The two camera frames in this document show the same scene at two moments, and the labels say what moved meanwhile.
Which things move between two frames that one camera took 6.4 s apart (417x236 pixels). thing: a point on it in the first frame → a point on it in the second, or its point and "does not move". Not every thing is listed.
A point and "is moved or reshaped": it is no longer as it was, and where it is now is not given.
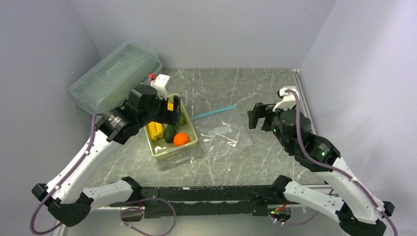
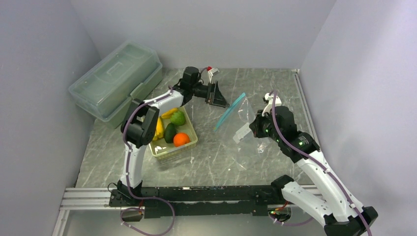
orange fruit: [181, 139] does not move
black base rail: [184, 201] does not move
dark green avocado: [169, 132] does not move
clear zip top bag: [222, 132] is moved or reshaped
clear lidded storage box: [106, 86] does not move
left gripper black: [169, 117] → [215, 97]
